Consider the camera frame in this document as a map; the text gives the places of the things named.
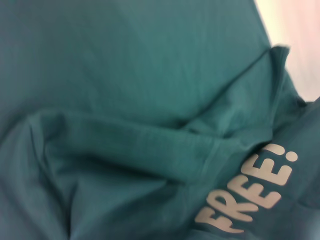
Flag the teal blue shirt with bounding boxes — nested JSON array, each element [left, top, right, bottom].
[[0, 0, 320, 240]]

